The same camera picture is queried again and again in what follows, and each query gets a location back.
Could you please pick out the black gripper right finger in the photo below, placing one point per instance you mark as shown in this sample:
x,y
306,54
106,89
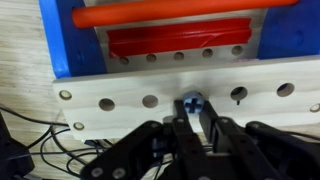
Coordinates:
x,y
253,150

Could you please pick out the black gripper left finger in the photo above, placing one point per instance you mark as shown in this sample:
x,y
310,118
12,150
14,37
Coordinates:
x,y
180,146

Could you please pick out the blue plastic toy bolt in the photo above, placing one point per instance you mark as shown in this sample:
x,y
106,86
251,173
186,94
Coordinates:
x,y
192,104

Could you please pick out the blue wooden toy toolbox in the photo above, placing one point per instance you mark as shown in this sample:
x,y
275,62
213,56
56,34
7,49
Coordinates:
x,y
133,86

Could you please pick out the black camera equipment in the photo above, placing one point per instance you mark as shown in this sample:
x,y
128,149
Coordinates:
x,y
13,160

